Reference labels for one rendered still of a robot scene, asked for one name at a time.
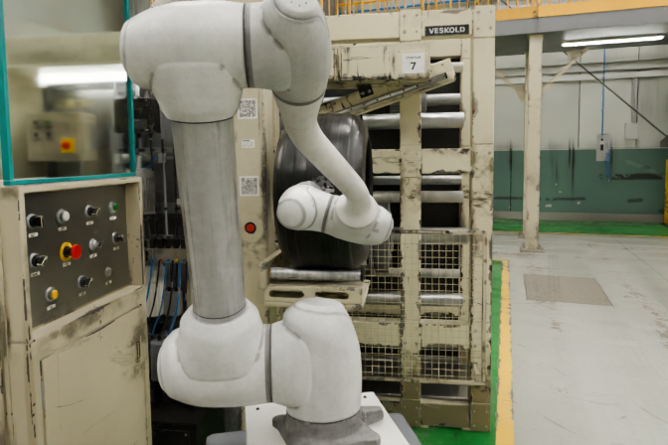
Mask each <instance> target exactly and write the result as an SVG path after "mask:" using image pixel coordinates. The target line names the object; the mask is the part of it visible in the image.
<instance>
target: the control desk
mask: <svg viewBox="0 0 668 445"><path fill-rule="evenodd" d="M145 283H146V277H145V253H144V228H143V204H142V180H141V177H136V176H133V177H119V178H106V179H93V180H80V181H67V182H55V183H42V184H29V185H16V186H3V180H0V445H152V430H151V406H150V381H149V358H148V333H147V309H146V286H144V284H145Z"/></svg>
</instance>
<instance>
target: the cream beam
mask: <svg viewBox="0 0 668 445"><path fill-rule="evenodd" d="M411 53H424V73H418V74H402V54H411ZM429 78H430V42H427V43H404V44H381V45H359V46H338V47H337V46H336V47H331V71H330V75H329V78H328V82H327V87H326V89H344V88H358V87H357V86H356V84H365V83H370V84H371V85H384V84H414V83H428V82H429Z"/></svg>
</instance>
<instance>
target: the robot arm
mask: <svg viewBox="0 0 668 445"><path fill-rule="evenodd" d="M119 51H120V59H121V63H122V66H123V68H124V70H125V72H126V73H127V75H128V77H129V78H130V79H131V80H132V81H133V82H134V83H135V84H136V85H138V86H139V87H140V88H142V89H145V90H152V92H153V94H154V96H155V98H156V100H157V101H158V103H159V106H160V109H161V110H162V112H163V113H164V115H165V116H166V117H167V118H168V119H170V120H172V123H171V126H172V135H173V144H174V153H175V162H176V171H177V180H178V189H179V197H180V206H181V209H182V218H183V227H184V235H185V244H186V253H187V262H188V271H189V280H190V289H191V298H192V305H191V306H190V307H189V308H188V309H187V311H186V312H185V313H184V315H183V316H182V318H181V321H180V328H178V329H175V330H174V331H173V332H171V333H170V334H169V335H168V337H167V338H166V339H165V340H164V342H163V345H162V347H161V349H160V351H159V355H158V361H157V373H158V379H159V383H160V386H161V388H162V389H163V390H164V391H165V392H166V393H167V395H168V396H169V397H171V398H173V399H175V400H177V401H180V402H183V403H185V404H189V405H193V406H199V407H241V406H251V405H258V404H263V403H276V404H279V405H283V406H286V414H279V415H275V416H274V417H272V426H273V427H274V428H276V429H277V430H278V431H279V433H280V435H281V437H282V439H283V440H284V442H285V444H286V445H381V436H380V434H379V433H377V432H375V431H374V430H372V429H371V428H370V427H369V426H368V425H371V424H373V423H375V422H378V421H380V420H382V419H383V418H384V411H383V410H382V409H383V408H382V407H381V406H376V405H374V406H361V391H362V364H361V352H360V345H359V342H358V338H357V335H356V332H355V329H354V326H353V323H352V321H351V319H350V317H349V315H348V313H347V311H346V309H345V308H344V306H343V305H342V304H341V303H340V302H339V301H336V300H333V299H328V298H318V297H312V298H304V299H301V300H299V301H298V302H296V303H293V304H292V305H291V306H290V307H288V308H287V309H286V310H285V312H284V313H283V320H281V321H278V322H275V323H273V324H263V323H262V321H261V318H260V316H259V313H258V309H257V307H256V306H255V305H254V304H253V303H252V302H251V301H249V300H248V299H247V298H246V291H245V277H244V262H243V248H242V233H241V219H240V204H239V189H238V175H237V160H236V146H235V131H234V116H235V115H236V113H237V111H238V109H239V107H240V104H241V99H242V95H243V88H263V89H269V90H272V93H273V96H274V98H275V101H276V103H277V106H278V109H279V112H280V116H281V119H282V122H283V125H284V128H285V130H286V132H287V134H288V136H289V137H290V139H291V141H292V142H293V144H294V145H295V146H296V147H297V149H298V150H299V151H300V152H301V153H302V154H303V155H304V156H305V157H306V158H307V159H308V160H309V161H310V162H311V163H312V164H313V165H314V166H315V167H316V168H317V169H318V170H319V171H320V172H321V173H322V174H323V175H324V176H325V177H326V178H327V179H328V180H329V181H326V180H324V176H319V177H318V178H317V179H315V178H312V181H306V182H301V183H299V184H297V185H295V186H293V187H291V188H289V189H288V190H286V191H285V192H284V193H283V194H282V196H281V197H280V199H279V201H278V207H277V211H276V215H277V218H278V220H279V222H280V223H281V224H282V225H283V226H285V227H287V228H289V229H294V230H314V231H320V232H324V233H327V234H330V235H332V236H334V237H337V238H340V239H343V240H346V241H350V242H354V243H359V244H365V245H376V244H381V243H383V242H384V241H386V240H387V239H388V238H389V236H390V234H391V232H392V229H393V225H394V221H393V219H392V216H391V214H390V213H389V212H388V211H387V210H385V209H384V208H383V207H380V206H378V204H377V203H376V201H375V200H374V199H373V197H372V196H370V194H369V191H368V189H367V187H366V185H365V183H364V182H363V181H362V179H361V178H360V177H359V175H358V174H357V173H356V172H355V171H354V169H353V168H352V167H351V166H350V165H349V164H348V162H347V161H346V160H345V159H344V158H343V156H342V155H341V154H340V153H339V152H338V151H337V149H336V148H335V147H334V146H333V145H332V144H331V142H330V141H329V140H328V139H327V138H326V136H325V135H324V134H323V132H322V131H321V129H320V128H319V126H318V123H317V114H318V111H319V108H320V105H321V102H322V99H323V97H324V94H325V91H326V87H327V82H328V78H329V75H330V71H331V38H330V33H329V28H328V24H327V20H326V17H325V14H324V12H323V9H322V7H321V5H320V3H319V1H318V0H263V2H254V3H238V2H231V1H225V0H197V1H179V2H173V3H169V4H165V5H160V6H157V7H154V8H151V9H148V10H146V11H143V12H141V13H139V14H137V15H136V16H134V17H132V18H130V19H129V20H127V21H126V22H125V23H124V25H123V27H122V29H121V33H120V40H119ZM330 182H331V183H332V184H333V185H334V186H335V187H336V188H337V189H338V190H340V191H341V193H342V194H343V195H341V196H335V195H334V186H332V185H331V183H330ZM324 187H325V188H326V189H325V188H324Z"/></svg>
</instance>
